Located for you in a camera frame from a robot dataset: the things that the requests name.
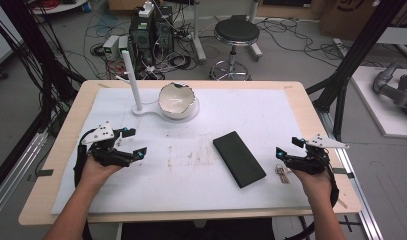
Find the white desk leg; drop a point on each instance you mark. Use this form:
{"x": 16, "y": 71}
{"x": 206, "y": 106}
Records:
{"x": 198, "y": 36}
{"x": 255, "y": 40}

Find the black round stool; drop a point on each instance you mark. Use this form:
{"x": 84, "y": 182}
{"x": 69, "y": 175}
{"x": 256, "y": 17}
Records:
{"x": 237, "y": 31}

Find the black computer tower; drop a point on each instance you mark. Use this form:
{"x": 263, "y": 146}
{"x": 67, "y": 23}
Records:
{"x": 164, "y": 31}
{"x": 141, "y": 38}

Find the aluminium rail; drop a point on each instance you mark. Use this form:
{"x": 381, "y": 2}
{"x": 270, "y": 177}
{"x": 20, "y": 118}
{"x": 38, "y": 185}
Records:
{"x": 364, "y": 213}
{"x": 21, "y": 163}

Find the person's dark clothed lap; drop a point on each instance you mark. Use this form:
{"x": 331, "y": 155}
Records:
{"x": 197, "y": 231}

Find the bunch of metal keys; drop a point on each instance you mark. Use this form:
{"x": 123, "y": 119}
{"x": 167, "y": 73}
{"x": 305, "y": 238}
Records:
{"x": 283, "y": 173}

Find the cardboard box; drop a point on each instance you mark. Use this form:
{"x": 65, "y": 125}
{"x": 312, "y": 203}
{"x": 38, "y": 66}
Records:
{"x": 354, "y": 16}

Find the wooden table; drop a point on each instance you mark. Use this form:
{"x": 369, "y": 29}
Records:
{"x": 71, "y": 133}

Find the person's left hand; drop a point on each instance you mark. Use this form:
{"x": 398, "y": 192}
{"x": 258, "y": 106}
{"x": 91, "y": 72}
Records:
{"x": 94, "y": 173}

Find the grey power supply box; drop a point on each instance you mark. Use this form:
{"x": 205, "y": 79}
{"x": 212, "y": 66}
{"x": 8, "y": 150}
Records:
{"x": 123, "y": 42}
{"x": 110, "y": 46}

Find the white jagged-edge bowl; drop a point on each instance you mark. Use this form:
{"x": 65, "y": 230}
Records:
{"x": 176, "y": 101}

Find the person's right hand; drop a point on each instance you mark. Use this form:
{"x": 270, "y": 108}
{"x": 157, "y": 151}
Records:
{"x": 316, "y": 185}

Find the white table mat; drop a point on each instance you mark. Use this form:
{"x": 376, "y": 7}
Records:
{"x": 191, "y": 186}

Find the white branch stand with base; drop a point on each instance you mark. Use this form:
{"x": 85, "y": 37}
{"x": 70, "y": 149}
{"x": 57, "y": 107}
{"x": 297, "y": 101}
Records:
{"x": 135, "y": 85}

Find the white base board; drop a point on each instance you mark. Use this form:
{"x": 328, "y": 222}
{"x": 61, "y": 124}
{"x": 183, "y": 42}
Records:
{"x": 374, "y": 110}

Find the black phone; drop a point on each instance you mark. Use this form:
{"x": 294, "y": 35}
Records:
{"x": 239, "y": 159}

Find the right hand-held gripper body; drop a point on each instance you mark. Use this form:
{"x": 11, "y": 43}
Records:
{"x": 312, "y": 161}

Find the white round table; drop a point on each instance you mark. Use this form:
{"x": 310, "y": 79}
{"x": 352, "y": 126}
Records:
{"x": 57, "y": 6}

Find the black metal frame stand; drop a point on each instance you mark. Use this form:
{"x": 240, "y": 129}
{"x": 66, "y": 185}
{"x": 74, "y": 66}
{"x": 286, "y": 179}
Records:
{"x": 354, "y": 53}

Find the black tape piece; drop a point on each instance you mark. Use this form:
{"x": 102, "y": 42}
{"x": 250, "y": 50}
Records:
{"x": 345, "y": 172}
{"x": 44, "y": 173}

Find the white power strip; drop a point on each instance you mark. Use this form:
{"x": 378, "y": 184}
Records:
{"x": 146, "y": 9}

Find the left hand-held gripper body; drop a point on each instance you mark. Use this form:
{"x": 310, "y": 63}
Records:
{"x": 102, "y": 151}

